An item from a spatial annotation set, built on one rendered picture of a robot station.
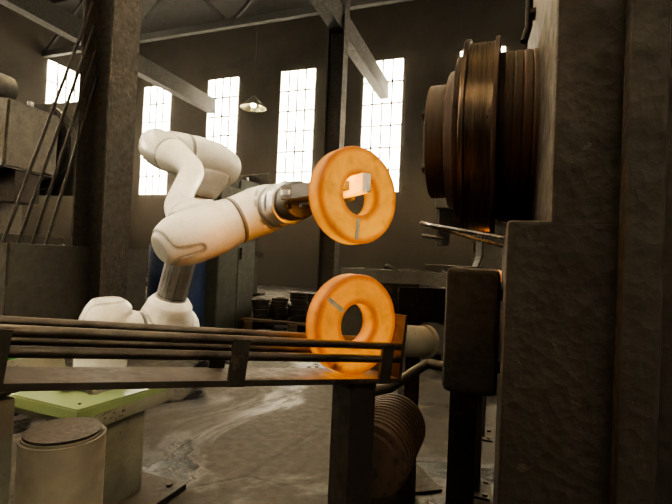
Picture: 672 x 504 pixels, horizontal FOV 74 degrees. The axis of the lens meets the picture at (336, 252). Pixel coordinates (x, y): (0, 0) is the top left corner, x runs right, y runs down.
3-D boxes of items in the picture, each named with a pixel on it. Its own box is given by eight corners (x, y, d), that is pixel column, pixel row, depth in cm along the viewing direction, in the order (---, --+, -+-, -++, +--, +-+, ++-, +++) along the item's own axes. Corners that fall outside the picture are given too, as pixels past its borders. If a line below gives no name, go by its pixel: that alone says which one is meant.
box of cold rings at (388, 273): (466, 352, 417) (470, 267, 418) (467, 372, 337) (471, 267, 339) (359, 341, 446) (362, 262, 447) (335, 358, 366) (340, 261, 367)
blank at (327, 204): (400, 159, 76) (386, 163, 79) (324, 132, 67) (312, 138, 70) (393, 250, 74) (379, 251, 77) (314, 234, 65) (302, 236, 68)
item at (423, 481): (412, 459, 183) (419, 283, 185) (444, 492, 158) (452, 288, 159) (365, 463, 178) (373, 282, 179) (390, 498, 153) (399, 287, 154)
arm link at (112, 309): (63, 363, 142) (70, 294, 143) (122, 358, 155) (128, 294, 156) (82, 374, 131) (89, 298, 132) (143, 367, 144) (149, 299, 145)
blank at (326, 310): (365, 393, 70) (352, 387, 73) (409, 310, 76) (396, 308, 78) (297, 342, 63) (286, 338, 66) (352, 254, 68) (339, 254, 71)
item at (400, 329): (400, 383, 72) (408, 315, 73) (398, 383, 71) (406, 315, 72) (371, 372, 78) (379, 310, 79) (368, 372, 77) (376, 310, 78)
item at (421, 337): (438, 362, 78) (442, 327, 78) (400, 361, 73) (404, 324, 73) (413, 355, 83) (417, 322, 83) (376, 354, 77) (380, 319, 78)
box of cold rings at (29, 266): (73, 329, 443) (77, 241, 445) (145, 339, 408) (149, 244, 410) (-81, 350, 329) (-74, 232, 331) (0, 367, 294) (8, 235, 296)
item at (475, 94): (491, 241, 132) (497, 82, 133) (487, 228, 88) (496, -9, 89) (468, 240, 134) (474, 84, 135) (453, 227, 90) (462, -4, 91)
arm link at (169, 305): (121, 343, 157) (179, 339, 173) (139, 367, 147) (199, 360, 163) (174, 127, 143) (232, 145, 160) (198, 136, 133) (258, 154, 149)
